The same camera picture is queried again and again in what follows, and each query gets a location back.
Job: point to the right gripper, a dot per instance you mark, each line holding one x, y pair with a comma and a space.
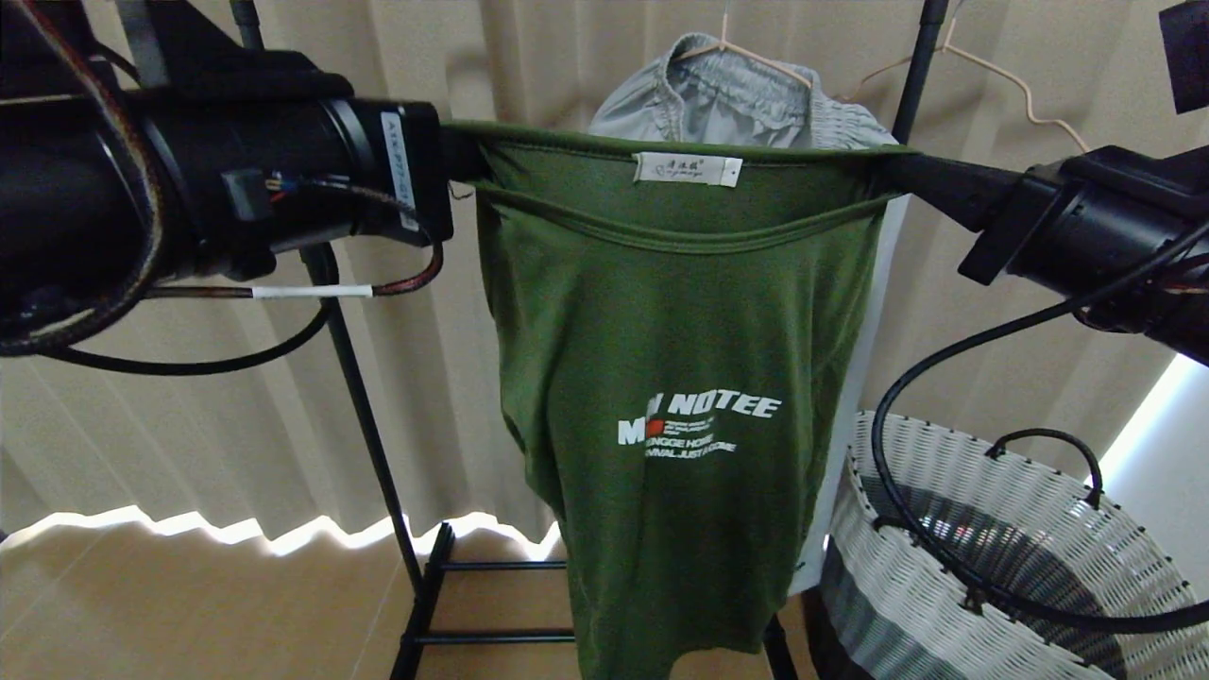
1086, 236

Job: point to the green garment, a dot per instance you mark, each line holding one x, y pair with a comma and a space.
661, 331

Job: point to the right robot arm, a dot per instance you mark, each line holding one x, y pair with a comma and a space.
1190, 283

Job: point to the beige curtain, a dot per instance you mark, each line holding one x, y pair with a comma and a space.
189, 425

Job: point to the black clothes rack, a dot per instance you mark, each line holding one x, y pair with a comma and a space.
378, 453

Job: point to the white laundry basket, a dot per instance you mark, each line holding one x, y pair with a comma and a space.
897, 586

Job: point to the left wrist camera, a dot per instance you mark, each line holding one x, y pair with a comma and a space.
246, 71

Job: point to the pale grey shorts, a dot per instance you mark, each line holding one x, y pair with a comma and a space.
727, 104

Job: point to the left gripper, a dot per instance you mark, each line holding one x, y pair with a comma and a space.
312, 142

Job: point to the pink clothes hanger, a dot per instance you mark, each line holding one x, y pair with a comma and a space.
765, 61
1025, 99

